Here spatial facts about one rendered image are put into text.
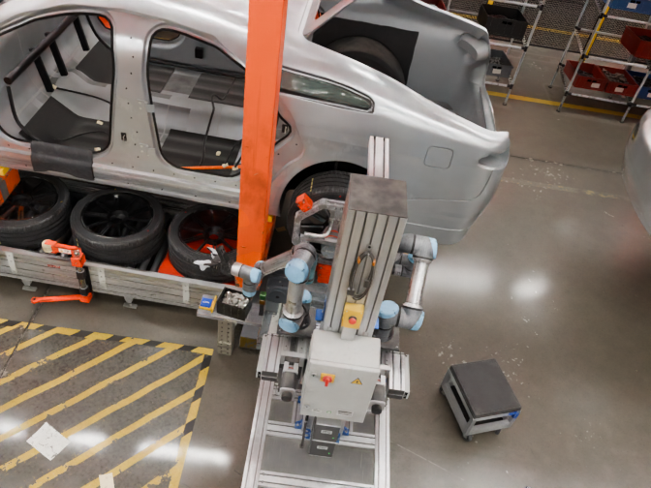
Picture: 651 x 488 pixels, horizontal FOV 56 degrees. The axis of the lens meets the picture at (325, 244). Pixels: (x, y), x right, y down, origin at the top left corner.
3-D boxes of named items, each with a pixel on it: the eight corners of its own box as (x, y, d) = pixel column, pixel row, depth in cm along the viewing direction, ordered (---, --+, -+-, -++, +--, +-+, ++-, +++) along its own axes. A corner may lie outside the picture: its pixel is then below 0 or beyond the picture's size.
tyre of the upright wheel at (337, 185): (330, 254, 465) (402, 216, 432) (326, 276, 448) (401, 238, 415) (271, 198, 434) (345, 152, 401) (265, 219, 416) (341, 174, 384)
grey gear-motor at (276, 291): (294, 279, 482) (299, 248, 458) (287, 320, 452) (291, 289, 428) (272, 275, 482) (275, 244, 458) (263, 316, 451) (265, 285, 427)
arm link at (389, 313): (374, 311, 359) (379, 296, 349) (397, 316, 358) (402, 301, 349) (372, 326, 350) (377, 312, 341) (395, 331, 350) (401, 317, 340)
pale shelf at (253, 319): (265, 308, 414) (265, 305, 412) (261, 327, 401) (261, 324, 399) (202, 297, 413) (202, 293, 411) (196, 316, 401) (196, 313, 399)
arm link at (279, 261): (313, 230, 317) (251, 259, 347) (305, 244, 309) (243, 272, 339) (326, 247, 321) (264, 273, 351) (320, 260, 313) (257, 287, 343)
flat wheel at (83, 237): (75, 273, 432) (69, 250, 416) (74, 212, 476) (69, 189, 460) (170, 262, 452) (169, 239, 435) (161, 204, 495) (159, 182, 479)
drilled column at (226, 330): (233, 344, 440) (235, 307, 411) (231, 355, 432) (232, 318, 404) (220, 342, 440) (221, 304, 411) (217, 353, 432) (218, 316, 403)
